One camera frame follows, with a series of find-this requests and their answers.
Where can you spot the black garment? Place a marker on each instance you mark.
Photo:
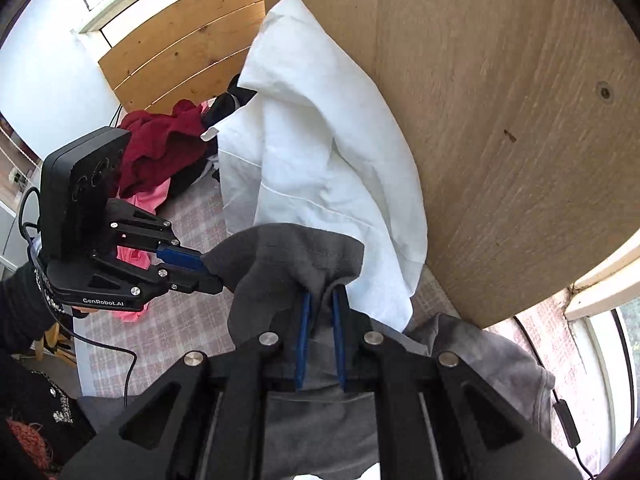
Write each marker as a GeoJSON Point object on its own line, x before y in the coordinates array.
{"type": "Point", "coordinates": [220, 110]}

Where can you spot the light plywood board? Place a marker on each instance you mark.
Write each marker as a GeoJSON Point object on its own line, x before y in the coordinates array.
{"type": "Point", "coordinates": [500, 135]}

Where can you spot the dark red garment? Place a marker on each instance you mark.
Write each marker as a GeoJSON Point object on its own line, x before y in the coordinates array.
{"type": "Point", "coordinates": [160, 145]}

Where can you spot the person's left forearm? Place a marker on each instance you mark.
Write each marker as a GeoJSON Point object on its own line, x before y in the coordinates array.
{"type": "Point", "coordinates": [25, 305]}

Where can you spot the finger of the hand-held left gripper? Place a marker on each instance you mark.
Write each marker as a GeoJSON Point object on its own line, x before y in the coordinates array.
{"type": "Point", "coordinates": [190, 280]}
{"type": "Point", "coordinates": [180, 257]}

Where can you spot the pine slat board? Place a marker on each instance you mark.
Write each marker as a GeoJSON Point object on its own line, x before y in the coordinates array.
{"type": "Point", "coordinates": [175, 45]}

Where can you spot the dark grey daisy print T-shirt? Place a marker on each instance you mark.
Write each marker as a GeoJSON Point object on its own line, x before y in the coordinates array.
{"type": "Point", "coordinates": [285, 260]}

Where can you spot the pink garment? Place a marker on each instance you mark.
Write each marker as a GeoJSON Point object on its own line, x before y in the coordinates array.
{"type": "Point", "coordinates": [150, 200]}

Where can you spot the pink plaid mat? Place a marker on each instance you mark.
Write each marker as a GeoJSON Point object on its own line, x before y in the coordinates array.
{"type": "Point", "coordinates": [190, 320]}

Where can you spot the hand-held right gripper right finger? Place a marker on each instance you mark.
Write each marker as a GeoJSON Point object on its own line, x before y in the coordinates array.
{"type": "Point", "coordinates": [340, 335]}

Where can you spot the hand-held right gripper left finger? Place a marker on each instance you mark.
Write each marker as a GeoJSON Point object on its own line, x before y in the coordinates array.
{"type": "Point", "coordinates": [302, 335]}

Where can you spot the white garment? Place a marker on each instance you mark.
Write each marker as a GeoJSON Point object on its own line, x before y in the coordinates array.
{"type": "Point", "coordinates": [310, 135]}

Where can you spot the black patterned sweater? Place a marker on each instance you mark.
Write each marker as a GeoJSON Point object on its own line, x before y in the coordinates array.
{"type": "Point", "coordinates": [45, 400]}

